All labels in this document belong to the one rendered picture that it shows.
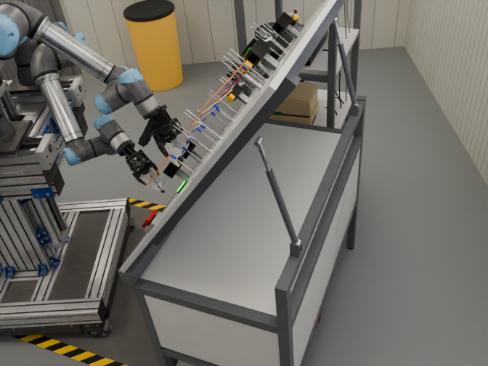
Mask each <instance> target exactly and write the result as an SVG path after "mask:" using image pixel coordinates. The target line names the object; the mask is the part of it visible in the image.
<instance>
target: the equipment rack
mask: <svg viewBox="0 0 488 366"><path fill-rule="evenodd" d="M274 3H275V19H276V21H277V20H278V18H279V17H280V16H281V14H282V0H274ZM234 6H235V20H236V28H237V42H238V50H239V56H241V57H242V58H243V56H242V55H241V54H242V53H243V51H244V50H245V48H246V47H247V38H246V30H245V13H244V5H243V0H234ZM361 16H362V0H354V24H353V29H352V28H350V32H349V29H348V28H347V29H346V31H347V39H346V34H345V28H338V30H339V33H340V37H341V43H343V47H344V50H345V53H346V58H347V57H348V56H349V53H350V51H351V49H352V51H351V81H352V84H353V87H354V93H355V96H356V95H357V73H358V62H359V39H360V27H361ZM337 45H338V39H337V35H336V30H335V26H334V24H333V23H331V25H330V27H329V28H328V37H327V39H326V41H325V43H324V44H323V45H322V47H321V49H320V50H319V52H318V53H317V56H316V57H315V58H314V60H313V62H312V63H311V65H310V66H306V65H305V66H304V67H303V69H302V70H301V72H302V73H299V75H298V76H299V77H300V78H301V80H303V81H316V82H323V83H328V90H321V89H318V90H317V99H318V100H319V111H318V114H317V117H316V118H315V121H314V124H313V125H314V126H324V127H330V128H335V129H342V127H343V124H344V122H345V120H346V117H347V115H348V114H349V116H350V113H351V105H352V103H351V98H350V95H349V93H347V98H346V92H340V95H341V100H342V101H343V103H344V104H343V103H341V106H340V101H339V99H337V98H336V97H337V96H336V79H337V77H338V74H339V73H340V71H341V68H342V67H343V65H342V62H341V56H340V52H339V49H338V46H337ZM323 49H328V52H327V51H323ZM309 73H316V74H322V75H315V74H309ZM323 75H327V76H323ZM242 87H243V93H244V94H245V95H246V96H247V97H249V95H250V94H251V89H249V88H248V87H247V86H246V85H245V84H243V85H242ZM345 100H346V102H345ZM325 107H327V108H325ZM335 111H336V112H337V114H338V115H336V113H335Z"/></svg>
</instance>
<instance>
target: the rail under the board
mask: <svg viewBox="0 0 488 366"><path fill-rule="evenodd" d="M175 194H177V192H176V193H175ZM174 196H175V195H174ZM174 196H173V197H172V199H173V198H174ZM172 199H171V200H172ZM171 200H170V201H169V202H168V204H169V203H170V202H171ZM168 204H167V205H168ZM167 205H166V207H167ZM166 207H165V208H166ZM165 208H164V209H163V211H164V210H165ZM163 211H162V212H161V213H163ZM173 229H174V228H173ZM173 229H172V230H171V231H170V232H169V233H168V234H167V236H166V237H165V238H164V239H163V241H162V242H161V243H160V244H159V245H158V246H156V245H154V244H153V243H151V242H149V243H148V245H147V246H146V247H145V249H144V250H143V251H142V252H141V253H140V254H139V255H138V257H137V258H136V259H135V260H134V262H133V263H132V264H131V265H130V267H129V268H128V269H127V270H126V271H125V272H124V273H122V272H121V271H120V269H121V268H122V266H123V265H124V264H125V263H126V261H127V260H128V258H129V257H130V255H131V254H132V253H133V252H134V250H135V249H136V247H137V246H138V245H139V244H140V242H141V241H142V239H143V238H144V237H145V235H146V234H147V232H146V233H145V235H144V237H143V238H142V239H141V240H140V241H139V243H138V244H137V246H136V247H135V249H134V250H133V251H132V252H131V254H130V255H129V257H128V258H127V260H125V262H124V263H123V265H122V266H121V268H120V269H119V270H118V273H119V275H120V278H121V281H122V282H124V283H127V284H130V285H136V283H137V281H138V280H139V278H140V277H141V276H142V274H143V273H144V271H145V270H146V268H147V267H148V266H149V264H150V262H151V261H152V260H153V258H154V257H155V255H156V254H157V252H158V251H159V250H160V248H161V247H162V245H163V244H164V243H165V241H166V239H167V238H168V236H169V235H170V234H171V232H172V231H173Z"/></svg>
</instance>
